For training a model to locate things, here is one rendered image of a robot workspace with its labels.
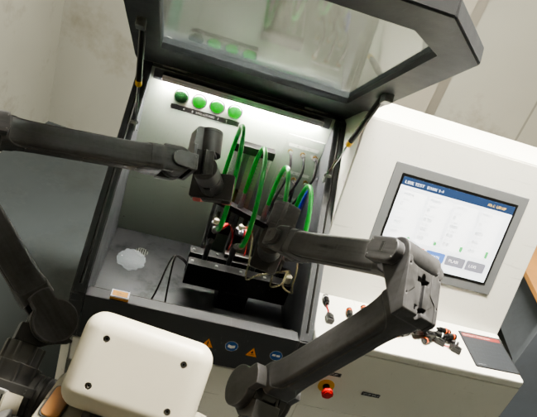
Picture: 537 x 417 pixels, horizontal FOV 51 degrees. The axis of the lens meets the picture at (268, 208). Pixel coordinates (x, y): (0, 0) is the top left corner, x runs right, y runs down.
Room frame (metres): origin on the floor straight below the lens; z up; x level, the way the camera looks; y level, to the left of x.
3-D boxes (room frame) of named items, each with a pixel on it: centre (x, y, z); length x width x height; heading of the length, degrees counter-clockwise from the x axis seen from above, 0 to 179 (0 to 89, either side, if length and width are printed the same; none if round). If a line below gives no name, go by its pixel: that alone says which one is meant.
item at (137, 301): (1.26, 0.09, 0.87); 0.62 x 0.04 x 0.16; 101
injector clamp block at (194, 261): (1.51, 0.02, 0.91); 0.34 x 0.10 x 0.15; 101
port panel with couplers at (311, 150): (1.80, -0.05, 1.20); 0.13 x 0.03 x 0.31; 101
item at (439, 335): (1.49, -0.61, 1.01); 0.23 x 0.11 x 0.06; 101
